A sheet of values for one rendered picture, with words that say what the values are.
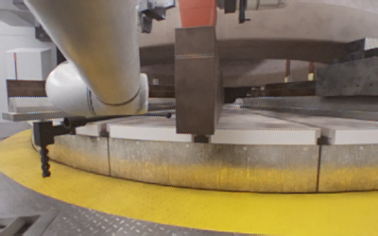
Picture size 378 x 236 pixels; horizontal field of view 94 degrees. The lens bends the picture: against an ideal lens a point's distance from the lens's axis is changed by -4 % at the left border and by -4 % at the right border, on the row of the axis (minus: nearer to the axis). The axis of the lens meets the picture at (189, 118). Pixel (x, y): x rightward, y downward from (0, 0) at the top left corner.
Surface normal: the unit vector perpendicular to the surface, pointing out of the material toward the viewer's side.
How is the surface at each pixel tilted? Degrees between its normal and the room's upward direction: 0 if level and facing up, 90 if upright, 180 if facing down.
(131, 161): 90
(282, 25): 90
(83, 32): 160
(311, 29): 90
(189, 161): 90
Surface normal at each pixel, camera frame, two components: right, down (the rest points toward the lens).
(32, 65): 0.19, 0.10
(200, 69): -0.19, 0.10
